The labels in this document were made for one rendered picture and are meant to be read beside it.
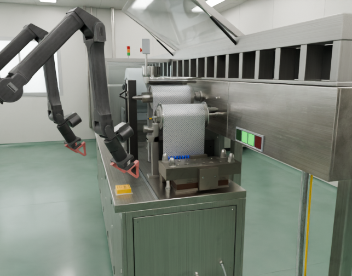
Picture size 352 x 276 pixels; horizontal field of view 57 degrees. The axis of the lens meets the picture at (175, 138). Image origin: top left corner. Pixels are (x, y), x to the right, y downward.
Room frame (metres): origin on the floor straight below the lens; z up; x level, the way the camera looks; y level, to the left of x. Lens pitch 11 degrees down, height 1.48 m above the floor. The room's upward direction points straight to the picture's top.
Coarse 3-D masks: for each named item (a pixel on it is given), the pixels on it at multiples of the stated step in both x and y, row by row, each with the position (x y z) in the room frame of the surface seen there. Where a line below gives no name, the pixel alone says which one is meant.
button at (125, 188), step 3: (117, 186) 1.53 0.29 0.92; (120, 186) 1.53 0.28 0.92; (123, 186) 1.53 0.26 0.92; (126, 186) 1.53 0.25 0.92; (129, 186) 1.53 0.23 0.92; (117, 189) 1.48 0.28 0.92; (120, 189) 1.49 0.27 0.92; (123, 189) 1.49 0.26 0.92; (126, 189) 1.49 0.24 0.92; (129, 189) 1.50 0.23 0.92; (117, 192) 1.48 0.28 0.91; (120, 192) 1.48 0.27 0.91; (123, 192) 1.49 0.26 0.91; (126, 192) 1.49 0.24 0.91; (129, 192) 1.50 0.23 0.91
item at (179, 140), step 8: (168, 128) 1.69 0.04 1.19; (176, 128) 1.70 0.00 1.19; (184, 128) 1.71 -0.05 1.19; (192, 128) 1.73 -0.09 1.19; (200, 128) 1.74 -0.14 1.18; (168, 136) 1.69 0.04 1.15; (176, 136) 1.70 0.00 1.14; (184, 136) 1.71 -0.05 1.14; (192, 136) 1.73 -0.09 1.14; (200, 136) 1.74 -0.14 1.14; (168, 144) 1.69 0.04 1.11; (176, 144) 1.70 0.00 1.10; (184, 144) 1.71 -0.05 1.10; (192, 144) 1.73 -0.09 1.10; (200, 144) 1.74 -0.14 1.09; (168, 152) 1.69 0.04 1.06; (176, 152) 1.70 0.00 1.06; (184, 152) 1.72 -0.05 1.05; (192, 152) 1.73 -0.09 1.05; (200, 152) 1.74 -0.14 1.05
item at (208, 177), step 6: (198, 168) 1.53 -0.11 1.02; (204, 168) 1.52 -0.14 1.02; (210, 168) 1.53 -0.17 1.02; (216, 168) 1.53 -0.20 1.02; (198, 174) 1.52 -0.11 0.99; (204, 174) 1.52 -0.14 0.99; (210, 174) 1.52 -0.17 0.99; (216, 174) 1.53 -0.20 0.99; (198, 180) 1.52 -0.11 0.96; (204, 180) 1.52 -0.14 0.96; (210, 180) 1.53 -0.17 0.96; (216, 180) 1.53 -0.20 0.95; (198, 186) 1.52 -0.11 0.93; (204, 186) 1.52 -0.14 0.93; (210, 186) 1.53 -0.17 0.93; (216, 186) 1.53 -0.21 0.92
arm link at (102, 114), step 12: (96, 24) 1.21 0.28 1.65; (84, 36) 1.28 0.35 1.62; (96, 36) 1.21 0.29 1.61; (96, 48) 1.24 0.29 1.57; (96, 60) 1.24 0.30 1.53; (96, 72) 1.24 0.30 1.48; (96, 84) 1.24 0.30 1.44; (96, 96) 1.24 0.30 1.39; (96, 108) 1.25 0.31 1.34; (108, 108) 1.26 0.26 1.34; (96, 120) 1.26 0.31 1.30; (108, 120) 1.26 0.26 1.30; (96, 132) 1.27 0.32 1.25
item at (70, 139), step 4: (68, 132) 1.66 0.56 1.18; (72, 132) 1.69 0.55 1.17; (64, 136) 1.66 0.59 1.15; (68, 136) 1.67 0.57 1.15; (72, 136) 1.68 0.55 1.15; (76, 136) 1.72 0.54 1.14; (68, 140) 1.67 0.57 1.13; (72, 140) 1.68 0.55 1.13; (76, 140) 1.67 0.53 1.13; (80, 140) 1.68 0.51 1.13; (68, 144) 1.67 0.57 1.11; (72, 144) 1.65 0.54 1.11
